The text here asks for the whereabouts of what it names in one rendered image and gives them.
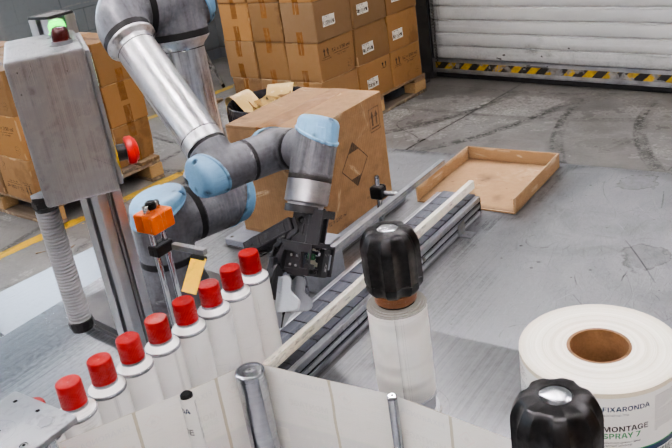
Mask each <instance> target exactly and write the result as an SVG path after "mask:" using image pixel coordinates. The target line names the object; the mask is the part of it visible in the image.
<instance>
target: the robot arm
mask: <svg viewBox="0 0 672 448"><path fill-rule="evenodd" d="M215 11H216V4H215V0H99V1H98V4H97V7H96V15H95V23H96V29H97V34H98V37H99V39H100V41H101V43H102V45H103V47H104V49H105V50H106V52H107V53H108V55H109V56H110V57H111V58H112V59H113V60H115V61H120V62H121V63H122V65H123V66H124V68H125V69H126V70H127V72H128V73H129V75H130V76H131V78H132V79H133V81H134V82H135V83H136V85H137V86H138V88H139V89H140V91H141V92H142V93H143V95H144V96H145V98H146V99H147V101H148V102H149V103H150V105H151V106H152V108H153V109H154V111H155V112H156V113H157V115H158V116H159V118H160V119H161V121H162V122H163V123H164V125H165V126H166V128H167V129H168V131H169V132H170V134H171V135H172V136H173V138H174V139H175V141H176V142H177V144H178V145H179V146H180V148H181V149H182V151H183V152H184V154H185V155H186V157H187V161H186V163H185V169H184V170H185V172H184V173H183V176H184V180H185V186H182V185H180V184H178V183H164V184H163V185H156V186H153V187H150V188H148V189H146V190H144V191H142V192H141V193H139V194H138V195H137V196H136V197H135V198H134V199H133V200H132V202H131V204H130V206H129V214H130V226H131V229H132V230H133V234H134V238H135V243H136V247H137V251H138V256H139V260H140V264H141V269H142V273H143V277H144V280H145V284H146V288H147V292H148V296H149V299H150V303H151V307H152V311H153V313H159V312H160V313H165V314H169V313H168V309H167V305H166V301H165V297H164V293H163V289H162V285H161V282H160V278H159V274H158V270H157V266H156V262H155V258H154V257H151V256H150V255H149V251H148V246H149V245H151V242H150V238H149V235H148V234H145V233H140V232H137V231H136V227H135V223H134V219H133V215H134V214H135V213H137V212H139V211H141V210H142V206H144V203H145V202H146V201H148V200H155V199H158V200H159V204H160V205H163V206H169V207H171V208H172V212H173V216H174V220H175V224H174V225H172V226H170V227H169V228H167V229H166V232H167V236H168V238H170V239H172V240H173V243H174V242H179V243H184V244H189V245H194V246H196V245H195V242H196V241H199V240H201V239H203V238H206V237H208V236H211V235H213V234H215V233H218V232H220V231H222V230H225V229H227V228H229V227H234V226H236V225H238V224H239V223H240V222H242V221H244V220H246V219H248V218H249V217H250V216H251V214H252V213H253V211H254V208H255V204H256V192H255V187H254V184H253V181H255V180H258V179H261V178H263V177H266V176H268V175H271V174H273V173H276V172H278V171H281V170H289V174H288V179H287V185H286V191H285V198H284V199H285V200H286V201H287V203H285V207H284V210H287V211H293V212H294V213H293V218H291V217H287V218H286V219H284V220H282V221H280V222H278V223H277V224H275V225H273V226H271V227H270V228H268V229H266V230H264V231H263V232H261V233H259V234H257V235H255V236H253V237H251V238H250V239H248V240H247V241H245V242H243V247H244V249H246V248H256V249H257V250H258V252H259V257H262V256H264V255H266V254H268V253H269V252H270V251H272V252H271V256H269V263H268V267H267V271H268V273H269V279H270V284H271V289H272V294H273V299H274V304H275V310H276V315H277V320H278V325H279V328H283V327H284V326H285V324H286V323H287V321H288V319H289V317H290V315H291V313H292V312H303V311H309V310H310V309H311V308H312V306H313V301H312V299H311V298H310V297H309V296H308V295H307V294H306V293H305V284H306V281H305V279H304V277H305V276H313V277H319V278H326V277H331V274H332V268H333V262H334V255H335V249H336V247H331V246H330V245H331V244H325V241H326V235H327V228H328V222H329V219H330V220H334V219H335V213H336V212H331V211H326V209H324V207H327V206H328V202H329V195H330V189H331V183H332V177H333V171H334V164H335V158H336V152H337V147H338V145H339V142H338V137H339V128H340V126H339V123H338V121H336V120H335V119H333V118H330V117H326V116H321V115H314V114H302V115H300V116H299V117H298V119H297V124H296V125H295V128H281V127H267V128H262V129H259V130H257V131H256V132H255V133H254V134H253V135H252V136H251V137H248V138H245V139H243V140H239V141H236V142H233V143H230V142H229V141H228V139H227V138H226V137H225V135H224V132H223V128H222V123H221V118H220V114H219V110H218V105H217V100H216V96H215V91H214V87H213V82H212V78H211V73H210V69H209V64H208V60H207V55H206V51H205V46H204V42H205V40H206V39H207V37H208V35H209V29H208V24H209V23H210V22H211V21H212V20H213V19H214V17H215V13H214V12H215ZM171 252H172V257H173V261H174V265H175V269H176V273H177V277H178V281H179V285H180V289H181V293H182V296H183V295H190V296H192V297H193V298H194V301H195V305H196V306H197V305H199V304H201V303H200V298H199V294H198V291H197V294H196V295H195V294H191V293H186V292H182V287H183V283H184V280H185V276H186V273H187V269H188V266H189V262H190V259H191V257H190V256H191V254H192V253H187V252H182V251H177V250H172V251H171ZM330 255H332V257H331V263H330V270H328V264H329V258H330ZM285 272H287V274H290V275H284V276H283V273H285Z"/></svg>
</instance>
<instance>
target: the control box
mask: <svg viewBox="0 0 672 448"><path fill-rule="evenodd" d="M68 31H69V35H70V37H72V40H73V42H72V43H70V44H67V45H62V46H52V45H51V41H52V39H50V38H49V35H44V34H43V35H38V36H33V37H28V38H23V39H18V40H13V41H7V42H6V43H5V45H4V62H3V67H4V70H5V73H6V77H7V80H8V83H9V86H10V90H11V93H12V96H13V100H14V103H15V106H16V109H17V113H18V116H19V119H20V122H21V126H22V129H23V132H24V136H25V139H26V142H27V145H28V149H29V152H30V155H31V158H32V162H33V165H34V168H35V172H36V175H37V178H38V181H39V185H40V188H41V191H42V194H43V198H44V201H45V204H46V206H47V207H49V208H51V207H55V206H59V205H63V204H67V203H71V202H75V201H79V200H83V199H86V198H90V197H94V196H98V195H102V194H106V193H110V192H114V191H117V190H119V189H120V184H123V183H124V180H123V179H124V176H123V174H122V170H121V166H120V162H119V158H118V154H117V150H116V147H115V144H114V140H113V137H112V134H111V131H110V127H109V123H108V119H107V115H106V111H105V108H104V104H103V100H102V96H101V92H100V88H99V85H98V81H97V77H96V73H95V69H94V65H93V62H92V58H91V57H92V53H91V52H90V50H89V49H88V47H87V45H86V43H85V41H84V40H83V37H82V36H81V34H80V33H75V32H74V30H68ZM119 183H120V184H119Z"/></svg>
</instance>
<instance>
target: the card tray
mask: <svg viewBox="0 0 672 448"><path fill-rule="evenodd" d="M559 167H560V165H559V153H551V152H538V151H526V150H513V149H501V148H489V147H476V146H466V147H465V148H464V149H463V150H461V151H460V152H459V153H458V154H456V155H455V156H454V157H453V158H451V159H450V160H449V161H448V162H446V163H445V165H444V166H443V167H442V168H440V169H439V170H438V171H437V172H435V173H434V174H433V175H432V176H430V177H429V178H428V179H427V180H425V181H424V182H423V183H422V184H420V185H419V186H418V187H417V188H416V195H417V202H423V203H425V202H426V201H427V200H428V199H430V198H431V197H432V196H433V195H434V194H435V193H437V192H442V191H450V192H457V191H458V190H459V189H460V188H461V187H462V186H463V185H465V184H466V183H467V182H468V181H469V180H473V181H474V189H473V190H472V191H471V192H470V193H469V194H475V196H479V197H480V203H481V210H485V211H493V212H501V213H509V214H516V213H517V212H518V211H519V210H520V209H521V208H522V207H523V206H524V205H525V204H526V202H527V201H528V200H529V199H530V198H531V197H532V196H533V195H534V194H535V193H536V192H537V191H538V190H539V189H540V188H541V187H542V185H543V184H544V183H545V182H546V181H547V180H548V179H549V178H550V177H551V176H552V175H553V174H554V173H555V172H556V171H557V170H558V168H559Z"/></svg>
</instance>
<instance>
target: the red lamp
mask: <svg viewBox="0 0 672 448"><path fill-rule="evenodd" d="M50 35H51V39H52V41H51V45H52V46H62V45H67V44H70V43H72V42H73V40H72V37H70V35H69V31H68V29H67V28H66V27H65V26H55V27H53V28H51V31H50Z"/></svg>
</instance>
